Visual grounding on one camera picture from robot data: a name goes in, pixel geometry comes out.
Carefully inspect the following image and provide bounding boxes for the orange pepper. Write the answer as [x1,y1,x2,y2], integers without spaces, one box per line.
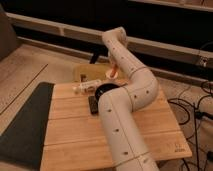
[111,64,118,77]

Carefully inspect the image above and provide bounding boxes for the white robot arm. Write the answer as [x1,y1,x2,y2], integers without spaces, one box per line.
[98,27,159,171]

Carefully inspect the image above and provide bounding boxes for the white ceramic cup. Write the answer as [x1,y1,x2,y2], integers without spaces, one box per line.
[105,69,118,81]

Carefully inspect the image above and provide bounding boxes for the dark blue bowl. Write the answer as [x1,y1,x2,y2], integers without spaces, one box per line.
[95,83,118,100]

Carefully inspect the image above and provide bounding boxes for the black remote control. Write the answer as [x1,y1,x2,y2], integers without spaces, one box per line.
[88,96,98,115]

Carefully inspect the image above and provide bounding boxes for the dark grey floor mat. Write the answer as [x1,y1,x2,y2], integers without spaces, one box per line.
[0,82,54,170]

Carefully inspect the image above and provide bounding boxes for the black cables on floor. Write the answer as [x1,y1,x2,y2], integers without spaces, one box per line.
[166,79,213,171]

